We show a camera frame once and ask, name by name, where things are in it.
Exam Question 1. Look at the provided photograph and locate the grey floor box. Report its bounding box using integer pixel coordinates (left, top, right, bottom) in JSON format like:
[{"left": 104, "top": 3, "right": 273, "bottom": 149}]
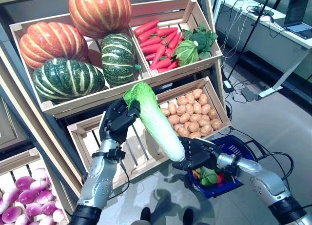
[{"left": 241, "top": 87, "right": 261, "bottom": 101}]

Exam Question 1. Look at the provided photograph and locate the grey laptop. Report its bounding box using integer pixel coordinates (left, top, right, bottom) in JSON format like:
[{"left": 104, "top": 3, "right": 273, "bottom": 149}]
[{"left": 283, "top": 0, "right": 312, "bottom": 39}]

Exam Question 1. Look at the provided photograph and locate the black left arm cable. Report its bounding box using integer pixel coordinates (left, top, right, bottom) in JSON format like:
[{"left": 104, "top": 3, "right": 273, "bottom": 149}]
[{"left": 108, "top": 158, "right": 131, "bottom": 201}]

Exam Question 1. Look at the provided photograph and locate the white hanging cable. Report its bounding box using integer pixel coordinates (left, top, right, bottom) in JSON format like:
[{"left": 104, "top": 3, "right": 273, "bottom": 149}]
[{"left": 223, "top": 0, "right": 247, "bottom": 60}]

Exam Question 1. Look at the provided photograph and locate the light green lettuce head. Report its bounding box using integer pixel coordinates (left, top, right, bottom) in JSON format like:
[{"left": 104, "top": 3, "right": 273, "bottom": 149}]
[{"left": 172, "top": 39, "right": 200, "bottom": 67}]

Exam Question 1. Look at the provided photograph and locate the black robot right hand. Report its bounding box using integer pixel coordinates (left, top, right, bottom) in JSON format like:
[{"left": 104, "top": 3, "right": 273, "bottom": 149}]
[{"left": 172, "top": 136, "right": 224, "bottom": 172}]

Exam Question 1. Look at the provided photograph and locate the wooden cabbage crate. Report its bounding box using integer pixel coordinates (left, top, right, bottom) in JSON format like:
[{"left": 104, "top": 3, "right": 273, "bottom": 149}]
[{"left": 67, "top": 112, "right": 177, "bottom": 190}]

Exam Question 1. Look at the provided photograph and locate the blue plastic shopping basket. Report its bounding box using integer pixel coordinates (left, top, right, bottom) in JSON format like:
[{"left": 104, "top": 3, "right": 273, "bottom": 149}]
[{"left": 187, "top": 134, "right": 266, "bottom": 199}]

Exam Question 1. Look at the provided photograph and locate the wooden display rack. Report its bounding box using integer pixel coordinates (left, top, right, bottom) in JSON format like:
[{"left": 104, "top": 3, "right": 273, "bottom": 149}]
[{"left": 0, "top": 0, "right": 227, "bottom": 225}]

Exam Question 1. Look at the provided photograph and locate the wooden turnip crate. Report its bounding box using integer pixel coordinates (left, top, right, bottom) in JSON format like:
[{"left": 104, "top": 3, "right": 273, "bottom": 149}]
[{"left": 0, "top": 148, "right": 74, "bottom": 225}]

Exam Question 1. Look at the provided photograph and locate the green striped pumpkin with stem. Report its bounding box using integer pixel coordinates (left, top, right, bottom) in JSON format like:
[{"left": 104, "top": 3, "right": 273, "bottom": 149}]
[{"left": 100, "top": 32, "right": 142, "bottom": 87}]

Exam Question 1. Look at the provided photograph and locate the black desk device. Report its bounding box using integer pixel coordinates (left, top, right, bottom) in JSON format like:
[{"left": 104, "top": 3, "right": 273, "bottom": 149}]
[{"left": 246, "top": 5, "right": 275, "bottom": 17}]

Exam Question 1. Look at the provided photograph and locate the wooden potato crate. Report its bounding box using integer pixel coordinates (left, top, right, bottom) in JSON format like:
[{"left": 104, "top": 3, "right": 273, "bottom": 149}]
[{"left": 156, "top": 76, "right": 232, "bottom": 140}]

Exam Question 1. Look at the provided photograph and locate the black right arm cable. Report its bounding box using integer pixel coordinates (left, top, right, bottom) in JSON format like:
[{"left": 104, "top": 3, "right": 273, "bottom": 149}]
[{"left": 254, "top": 151, "right": 295, "bottom": 182}]

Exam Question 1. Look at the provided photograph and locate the napa cabbage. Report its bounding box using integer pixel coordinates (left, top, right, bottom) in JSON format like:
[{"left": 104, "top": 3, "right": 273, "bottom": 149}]
[
  {"left": 199, "top": 166, "right": 219, "bottom": 187},
  {"left": 122, "top": 82, "right": 186, "bottom": 162}
]

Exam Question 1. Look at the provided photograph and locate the black stand pole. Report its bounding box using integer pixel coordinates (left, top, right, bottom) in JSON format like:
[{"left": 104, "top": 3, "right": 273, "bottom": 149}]
[{"left": 228, "top": 0, "right": 277, "bottom": 81}]

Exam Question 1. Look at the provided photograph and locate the wooden carrot crate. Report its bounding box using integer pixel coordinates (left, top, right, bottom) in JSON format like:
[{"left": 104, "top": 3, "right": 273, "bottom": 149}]
[{"left": 130, "top": 0, "right": 223, "bottom": 88}]

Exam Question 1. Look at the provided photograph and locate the dark green leafy vegetable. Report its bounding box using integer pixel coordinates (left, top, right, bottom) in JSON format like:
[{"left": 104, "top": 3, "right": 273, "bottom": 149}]
[{"left": 181, "top": 22, "right": 219, "bottom": 60}]

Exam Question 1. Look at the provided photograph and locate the white desk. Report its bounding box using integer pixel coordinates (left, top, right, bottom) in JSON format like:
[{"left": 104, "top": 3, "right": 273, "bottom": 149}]
[{"left": 214, "top": 0, "right": 312, "bottom": 99}]

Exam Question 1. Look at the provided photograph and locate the silver robot right leg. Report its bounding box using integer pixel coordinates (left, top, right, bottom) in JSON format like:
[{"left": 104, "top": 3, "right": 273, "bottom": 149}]
[{"left": 182, "top": 207, "right": 195, "bottom": 224}]

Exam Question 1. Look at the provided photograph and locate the orange striped pumpkin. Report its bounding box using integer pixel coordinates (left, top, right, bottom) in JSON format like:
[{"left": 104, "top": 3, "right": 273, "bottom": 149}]
[
  {"left": 19, "top": 21, "right": 90, "bottom": 70},
  {"left": 68, "top": 0, "right": 133, "bottom": 39}
]

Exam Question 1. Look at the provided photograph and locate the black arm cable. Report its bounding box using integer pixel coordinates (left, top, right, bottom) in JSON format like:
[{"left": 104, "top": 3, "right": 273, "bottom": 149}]
[
  {"left": 254, "top": 151, "right": 295, "bottom": 182},
  {"left": 108, "top": 158, "right": 131, "bottom": 201}
]

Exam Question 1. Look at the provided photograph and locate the power adapter brick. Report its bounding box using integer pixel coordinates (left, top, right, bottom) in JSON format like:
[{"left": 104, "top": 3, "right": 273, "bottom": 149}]
[{"left": 223, "top": 80, "right": 234, "bottom": 93}]

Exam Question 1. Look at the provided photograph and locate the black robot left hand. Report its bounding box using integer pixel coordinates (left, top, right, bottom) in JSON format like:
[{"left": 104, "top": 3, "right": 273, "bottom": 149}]
[{"left": 99, "top": 99, "right": 141, "bottom": 145}]

